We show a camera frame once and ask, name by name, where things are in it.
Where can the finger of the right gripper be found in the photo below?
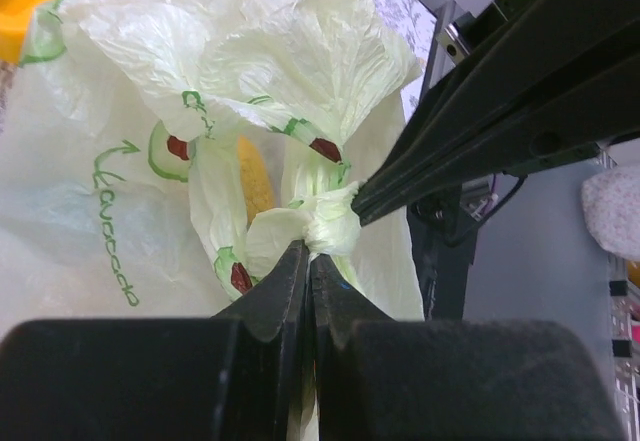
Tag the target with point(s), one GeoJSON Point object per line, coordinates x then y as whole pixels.
{"type": "Point", "coordinates": [591, 100]}
{"type": "Point", "coordinates": [541, 39]}

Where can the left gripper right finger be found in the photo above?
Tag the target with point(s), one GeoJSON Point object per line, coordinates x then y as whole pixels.
{"type": "Point", "coordinates": [383, 379]}

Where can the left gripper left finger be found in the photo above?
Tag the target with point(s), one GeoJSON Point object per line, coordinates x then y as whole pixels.
{"type": "Point", "coordinates": [237, 375]}

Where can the pale yellow toy lemon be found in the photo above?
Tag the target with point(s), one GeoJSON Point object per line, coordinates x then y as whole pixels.
{"type": "Point", "coordinates": [256, 185]}

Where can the light green plastic bag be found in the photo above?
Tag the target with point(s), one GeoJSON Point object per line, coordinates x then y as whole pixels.
{"type": "Point", "coordinates": [120, 180]}

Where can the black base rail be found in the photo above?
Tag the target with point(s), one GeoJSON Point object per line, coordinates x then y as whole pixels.
{"type": "Point", "coordinates": [442, 256]}

